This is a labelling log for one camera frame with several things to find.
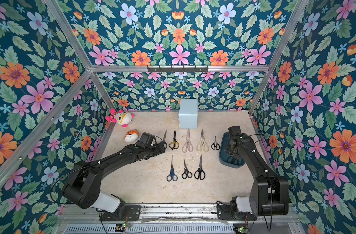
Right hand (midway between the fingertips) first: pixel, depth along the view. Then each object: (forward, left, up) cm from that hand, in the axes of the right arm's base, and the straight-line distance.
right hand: (231, 150), depth 86 cm
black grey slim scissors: (-11, +27, -10) cm, 30 cm away
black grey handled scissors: (-11, +19, -9) cm, 23 cm away
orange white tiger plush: (+11, +66, -3) cm, 67 cm away
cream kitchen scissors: (+9, +17, -9) cm, 21 cm away
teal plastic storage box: (0, +2, -10) cm, 10 cm away
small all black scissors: (+9, +7, -9) cm, 15 cm away
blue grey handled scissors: (-12, +35, -10) cm, 39 cm away
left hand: (+2, +43, -3) cm, 43 cm away
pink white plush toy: (+27, +76, -2) cm, 80 cm away
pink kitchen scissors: (+10, +27, -10) cm, 30 cm away
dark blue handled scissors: (+11, +43, -9) cm, 46 cm away
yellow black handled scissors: (+9, +36, -8) cm, 38 cm away
